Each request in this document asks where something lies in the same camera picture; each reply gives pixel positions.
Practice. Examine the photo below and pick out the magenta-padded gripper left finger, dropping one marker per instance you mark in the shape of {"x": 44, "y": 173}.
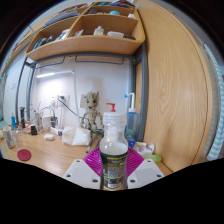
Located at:
{"x": 78, "y": 171}

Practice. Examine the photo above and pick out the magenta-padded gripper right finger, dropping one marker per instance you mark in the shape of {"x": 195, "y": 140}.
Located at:
{"x": 146, "y": 171}

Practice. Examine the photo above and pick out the clear bottle with dark label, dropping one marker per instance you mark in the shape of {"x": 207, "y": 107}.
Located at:
{"x": 113, "y": 156}

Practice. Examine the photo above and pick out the green packet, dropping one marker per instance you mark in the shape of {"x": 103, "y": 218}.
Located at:
{"x": 151, "y": 158}

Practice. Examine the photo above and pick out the small white earbud case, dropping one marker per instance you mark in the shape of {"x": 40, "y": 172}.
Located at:
{"x": 49, "y": 137}

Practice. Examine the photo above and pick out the white power strip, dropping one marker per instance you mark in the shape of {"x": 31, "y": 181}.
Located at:
{"x": 56, "y": 131}

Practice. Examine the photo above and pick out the clear blue spray bottle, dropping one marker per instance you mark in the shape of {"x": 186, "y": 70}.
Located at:
{"x": 132, "y": 121}

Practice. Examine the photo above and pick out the flat round red coaster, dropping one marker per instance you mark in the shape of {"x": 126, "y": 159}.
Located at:
{"x": 24, "y": 155}

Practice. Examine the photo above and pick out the white charger block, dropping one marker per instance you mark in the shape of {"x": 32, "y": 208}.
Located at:
{"x": 47, "y": 122}

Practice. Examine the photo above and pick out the small black jar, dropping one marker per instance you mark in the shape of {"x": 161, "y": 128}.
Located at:
{"x": 34, "y": 130}

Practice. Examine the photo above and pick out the wooden tree creature figurine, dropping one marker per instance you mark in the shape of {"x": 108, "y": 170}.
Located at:
{"x": 91, "y": 110}

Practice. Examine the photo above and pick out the white mug with blue print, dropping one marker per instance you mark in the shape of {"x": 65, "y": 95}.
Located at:
{"x": 9, "y": 137}

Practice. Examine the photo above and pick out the white desk lamp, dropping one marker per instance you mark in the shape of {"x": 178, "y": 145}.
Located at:
{"x": 76, "y": 93}

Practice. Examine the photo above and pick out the black electric shaver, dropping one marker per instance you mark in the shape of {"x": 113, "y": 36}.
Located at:
{"x": 22, "y": 116}

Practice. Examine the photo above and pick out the blue tube with white cap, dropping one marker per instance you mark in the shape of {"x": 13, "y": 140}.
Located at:
{"x": 13, "y": 121}

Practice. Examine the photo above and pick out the white green striped towel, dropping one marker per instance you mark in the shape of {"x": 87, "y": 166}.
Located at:
{"x": 218, "y": 116}

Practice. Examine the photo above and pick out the wooden shelf unit with items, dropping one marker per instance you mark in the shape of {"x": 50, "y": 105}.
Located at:
{"x": 93, "y": 45}

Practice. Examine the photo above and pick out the grey metal desk frame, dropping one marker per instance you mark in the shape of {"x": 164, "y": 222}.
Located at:
{"x": 144, "y": 93}

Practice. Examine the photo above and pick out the wooden loft bed frame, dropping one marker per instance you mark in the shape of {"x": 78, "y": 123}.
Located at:
{"x": 16, "y": 50}

